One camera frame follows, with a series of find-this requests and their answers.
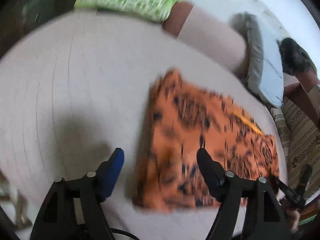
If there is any orange black floral garment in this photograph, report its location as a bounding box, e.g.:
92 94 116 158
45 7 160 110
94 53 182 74
133 70 279 212

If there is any beige striped pillow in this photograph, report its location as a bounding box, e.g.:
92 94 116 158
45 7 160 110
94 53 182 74
268 98 319 198

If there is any dark patterned cloth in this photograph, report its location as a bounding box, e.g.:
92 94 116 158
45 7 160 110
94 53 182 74
279 37 317 76

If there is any pink quilted bed cover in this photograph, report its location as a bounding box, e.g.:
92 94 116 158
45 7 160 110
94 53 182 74
1 10 278 239

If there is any light blue folded blanket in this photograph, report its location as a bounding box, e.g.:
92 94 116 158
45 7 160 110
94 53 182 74
231 12 284 108

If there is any person's hand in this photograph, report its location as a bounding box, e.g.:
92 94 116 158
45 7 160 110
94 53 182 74
282 204 300 233

